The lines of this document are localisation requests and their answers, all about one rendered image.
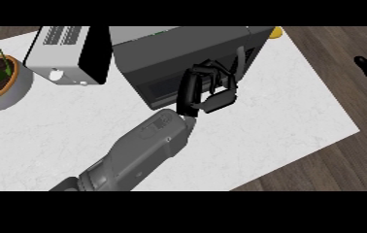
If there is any grey plant pot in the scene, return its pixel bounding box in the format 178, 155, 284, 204
0, 53, 35, 112

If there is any yellow fruit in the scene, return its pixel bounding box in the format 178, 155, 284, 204
266, 25, 285, 40

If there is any dark grey microwave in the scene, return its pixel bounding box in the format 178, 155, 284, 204
107, 25, 276, 112

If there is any green plant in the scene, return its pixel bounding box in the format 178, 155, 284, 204
0, 49, 14, 88

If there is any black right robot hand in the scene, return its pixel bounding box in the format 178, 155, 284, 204
352, 55, 367, 78

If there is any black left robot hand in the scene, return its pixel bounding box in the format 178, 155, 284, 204
175, 57, 240, 118

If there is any white and black appliance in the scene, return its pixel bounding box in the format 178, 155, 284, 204
23, 25, 114, 86

